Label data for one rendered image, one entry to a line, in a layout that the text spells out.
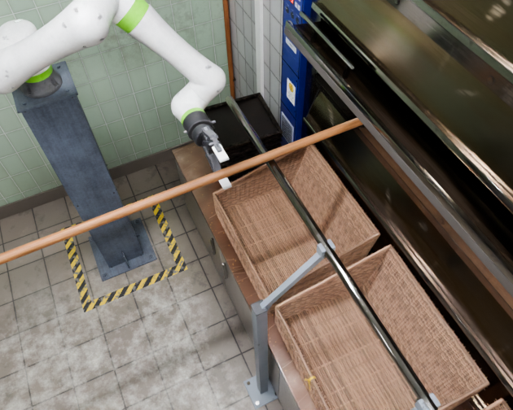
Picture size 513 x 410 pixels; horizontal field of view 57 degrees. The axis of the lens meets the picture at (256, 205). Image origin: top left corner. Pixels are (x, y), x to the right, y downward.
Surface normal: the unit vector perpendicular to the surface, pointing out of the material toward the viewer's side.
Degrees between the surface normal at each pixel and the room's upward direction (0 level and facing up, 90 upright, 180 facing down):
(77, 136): 90
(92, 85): 90
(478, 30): 70
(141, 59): 90
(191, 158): 0
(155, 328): 0
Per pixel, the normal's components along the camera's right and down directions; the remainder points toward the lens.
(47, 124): 0.43, 0.72
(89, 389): -0.02, -0.58
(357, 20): -0.86, 0.14
